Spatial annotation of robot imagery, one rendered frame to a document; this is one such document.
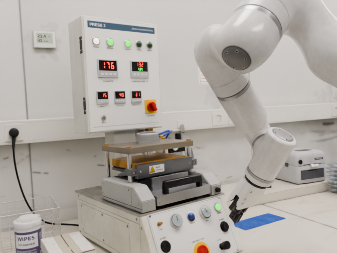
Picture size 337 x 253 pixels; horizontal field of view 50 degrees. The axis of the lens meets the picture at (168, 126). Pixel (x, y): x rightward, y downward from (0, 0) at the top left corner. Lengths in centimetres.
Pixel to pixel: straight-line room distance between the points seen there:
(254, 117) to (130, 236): 53
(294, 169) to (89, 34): 125
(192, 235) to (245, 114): 44
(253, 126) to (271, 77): 134
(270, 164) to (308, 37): 42
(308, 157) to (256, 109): 117
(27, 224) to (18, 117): 56
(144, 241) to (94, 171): 72
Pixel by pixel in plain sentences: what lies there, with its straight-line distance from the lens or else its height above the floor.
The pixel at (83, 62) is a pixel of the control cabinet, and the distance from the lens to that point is 133.
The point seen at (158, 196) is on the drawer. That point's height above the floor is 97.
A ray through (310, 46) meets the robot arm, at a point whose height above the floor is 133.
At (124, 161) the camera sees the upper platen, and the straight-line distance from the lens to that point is 123.
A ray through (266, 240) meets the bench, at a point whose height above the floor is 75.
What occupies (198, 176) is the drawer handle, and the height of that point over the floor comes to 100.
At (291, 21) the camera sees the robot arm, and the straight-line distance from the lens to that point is 72.
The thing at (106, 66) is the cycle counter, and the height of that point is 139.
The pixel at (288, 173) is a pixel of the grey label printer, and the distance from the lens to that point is 206.
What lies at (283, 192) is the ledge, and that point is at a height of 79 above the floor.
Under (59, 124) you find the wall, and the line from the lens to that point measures 163.
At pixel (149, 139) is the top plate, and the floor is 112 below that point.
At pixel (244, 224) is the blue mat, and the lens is 153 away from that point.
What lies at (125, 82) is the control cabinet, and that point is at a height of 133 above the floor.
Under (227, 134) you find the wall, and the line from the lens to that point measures 203.
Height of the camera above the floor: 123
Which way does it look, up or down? 3 degrees down
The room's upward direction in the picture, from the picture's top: 3 degrees counter-clockwise
